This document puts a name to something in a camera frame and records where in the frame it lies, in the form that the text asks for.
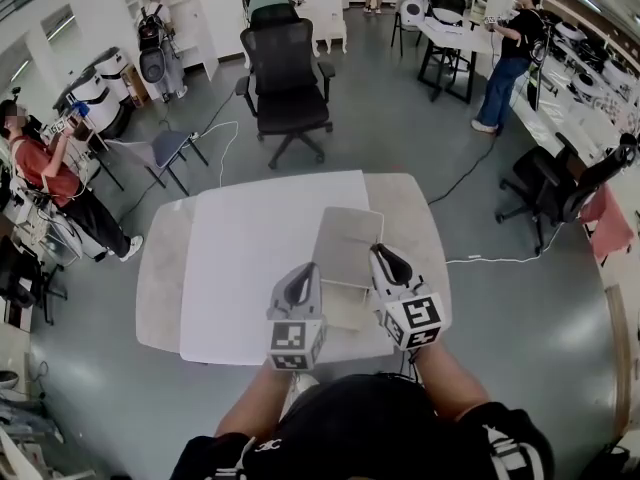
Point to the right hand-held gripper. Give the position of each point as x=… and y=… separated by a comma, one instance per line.
x=417, y=320

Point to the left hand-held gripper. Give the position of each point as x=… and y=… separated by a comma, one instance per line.
x=295, y=340

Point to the grey cardboard box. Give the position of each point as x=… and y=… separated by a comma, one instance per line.
x=347, y=243

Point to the person's left forearm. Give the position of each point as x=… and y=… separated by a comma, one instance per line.
x=255, y=403

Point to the person's right forearm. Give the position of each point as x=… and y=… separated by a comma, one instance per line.
x=450, y=383

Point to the white table mat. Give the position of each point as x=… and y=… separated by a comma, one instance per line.
x=250, y=268

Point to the person's black shirt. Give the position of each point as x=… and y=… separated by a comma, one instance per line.
x=375, y=433

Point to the white power strip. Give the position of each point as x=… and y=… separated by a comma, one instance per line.
x=195, y=135

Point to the small grey chair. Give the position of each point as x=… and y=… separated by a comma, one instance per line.
x=170, y=150

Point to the pink cloth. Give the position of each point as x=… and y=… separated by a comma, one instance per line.
x=610, y=223

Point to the white desk with black legs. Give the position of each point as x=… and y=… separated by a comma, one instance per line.
x=460, y=38

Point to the white round device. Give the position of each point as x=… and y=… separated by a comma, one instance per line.
x=414, y=12

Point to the white cylindrical robot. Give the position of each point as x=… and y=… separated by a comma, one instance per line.
x=114, y=70
x=85, y=100

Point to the white shelf unit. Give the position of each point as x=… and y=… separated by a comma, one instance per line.
x=175, y=13

